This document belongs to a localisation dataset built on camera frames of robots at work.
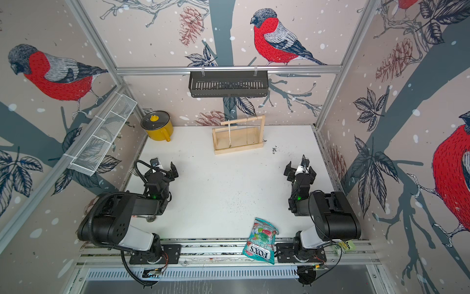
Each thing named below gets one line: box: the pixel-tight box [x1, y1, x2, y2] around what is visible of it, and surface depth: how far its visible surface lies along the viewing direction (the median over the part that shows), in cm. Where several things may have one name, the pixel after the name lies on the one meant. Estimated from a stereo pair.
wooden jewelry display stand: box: [211, 115, 266, 155], surface depth 110 cm
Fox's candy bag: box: [242, 216, 280, 265], surface depth 75 cm
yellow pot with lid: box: [140, 110, 174, 142], surface depth 112 cm
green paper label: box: [337, 240, 357, 252], surface depth 76 cm
